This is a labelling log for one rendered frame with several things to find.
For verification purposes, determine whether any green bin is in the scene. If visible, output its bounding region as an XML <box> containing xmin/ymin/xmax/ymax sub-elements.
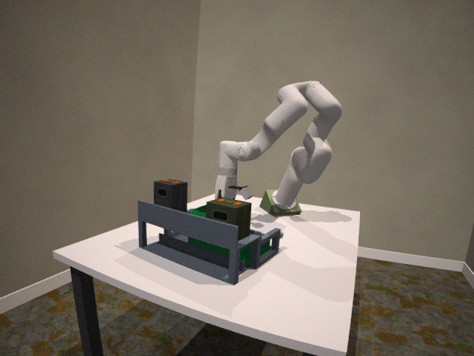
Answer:
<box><xmin>190</xmin><ymin>205</ymin><xmax>206</xmax><ymax>218</ymax></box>
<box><xmin>188</xmin><ymin>237</ymin><xmax>215</xmax><ymax>252</ymax></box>
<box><xmin>215</xmin><ymin>240</ymin><xmax>270</xmax><ymax>267</ymax></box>

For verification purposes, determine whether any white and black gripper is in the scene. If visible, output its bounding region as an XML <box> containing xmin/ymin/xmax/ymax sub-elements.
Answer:
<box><xmin>215</xmin><ymin>174</ymin><xmax>237</xmax><ymax>199</ymax></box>

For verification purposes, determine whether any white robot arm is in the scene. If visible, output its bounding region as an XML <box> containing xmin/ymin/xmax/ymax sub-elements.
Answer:
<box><xmin>218</xmin><ymin>81</ymin><xmax>343</xmax><ymax>210</ymax></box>

